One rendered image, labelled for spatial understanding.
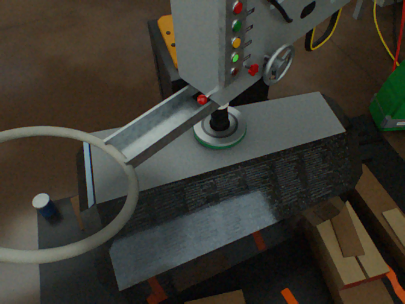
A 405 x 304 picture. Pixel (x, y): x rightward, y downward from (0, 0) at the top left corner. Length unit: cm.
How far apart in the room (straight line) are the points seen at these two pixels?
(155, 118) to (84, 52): 237
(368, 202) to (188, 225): 126
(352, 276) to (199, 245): 85
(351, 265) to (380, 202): 53
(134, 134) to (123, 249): 47
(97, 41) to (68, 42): 27
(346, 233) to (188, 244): 93
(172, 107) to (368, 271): 129
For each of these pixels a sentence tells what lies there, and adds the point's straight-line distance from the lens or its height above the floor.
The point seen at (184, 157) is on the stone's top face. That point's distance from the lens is 142.
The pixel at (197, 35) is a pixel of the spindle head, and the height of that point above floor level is 140.
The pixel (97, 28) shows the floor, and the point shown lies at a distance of 381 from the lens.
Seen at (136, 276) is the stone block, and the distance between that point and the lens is 147.
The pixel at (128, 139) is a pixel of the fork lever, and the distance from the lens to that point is 118.
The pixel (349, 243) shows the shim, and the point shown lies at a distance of 202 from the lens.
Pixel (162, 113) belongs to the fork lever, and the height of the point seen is 113.
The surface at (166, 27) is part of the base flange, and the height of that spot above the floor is 78.
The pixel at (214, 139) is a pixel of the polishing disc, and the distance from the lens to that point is 140.
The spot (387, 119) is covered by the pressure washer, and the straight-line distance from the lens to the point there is 276.
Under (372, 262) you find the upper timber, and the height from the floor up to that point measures 24.
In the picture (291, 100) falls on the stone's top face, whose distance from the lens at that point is 165.
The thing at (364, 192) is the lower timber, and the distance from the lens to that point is 236.
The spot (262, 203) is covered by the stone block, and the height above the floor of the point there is 73.
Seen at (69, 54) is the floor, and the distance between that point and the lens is 356.
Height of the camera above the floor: 201
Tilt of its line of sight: 53 degrees down
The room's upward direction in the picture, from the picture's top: 3 degrees counter-clockwise
